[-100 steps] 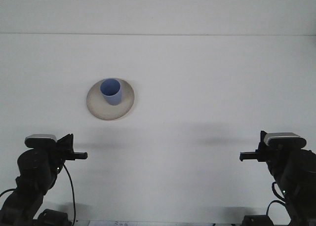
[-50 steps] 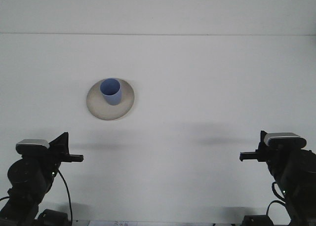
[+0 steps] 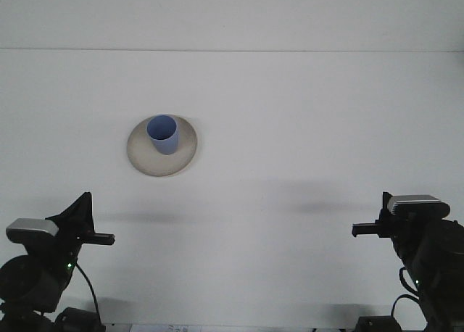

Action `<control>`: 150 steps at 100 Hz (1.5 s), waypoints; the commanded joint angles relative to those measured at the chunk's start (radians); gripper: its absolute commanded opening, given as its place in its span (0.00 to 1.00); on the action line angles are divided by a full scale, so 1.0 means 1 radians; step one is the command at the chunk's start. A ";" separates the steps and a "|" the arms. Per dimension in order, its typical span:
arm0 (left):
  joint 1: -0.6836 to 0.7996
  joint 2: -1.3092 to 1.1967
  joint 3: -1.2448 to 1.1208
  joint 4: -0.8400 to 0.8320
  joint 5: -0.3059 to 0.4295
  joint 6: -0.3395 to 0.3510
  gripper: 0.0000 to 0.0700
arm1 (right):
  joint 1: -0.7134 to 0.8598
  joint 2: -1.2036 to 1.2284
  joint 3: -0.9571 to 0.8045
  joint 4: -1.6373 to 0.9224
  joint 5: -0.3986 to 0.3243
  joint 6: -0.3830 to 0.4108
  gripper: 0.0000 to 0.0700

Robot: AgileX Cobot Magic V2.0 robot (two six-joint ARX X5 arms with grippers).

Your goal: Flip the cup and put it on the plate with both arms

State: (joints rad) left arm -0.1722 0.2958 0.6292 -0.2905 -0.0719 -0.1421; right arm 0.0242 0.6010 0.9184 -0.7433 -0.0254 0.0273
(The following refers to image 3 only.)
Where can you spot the pale blue cup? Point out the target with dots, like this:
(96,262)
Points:
(165,145)

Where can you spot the pale round plate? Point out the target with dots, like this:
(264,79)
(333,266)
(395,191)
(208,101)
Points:
(170,165)

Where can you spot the black base block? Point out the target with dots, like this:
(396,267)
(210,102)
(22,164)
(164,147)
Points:
(375,324)
(79,321)

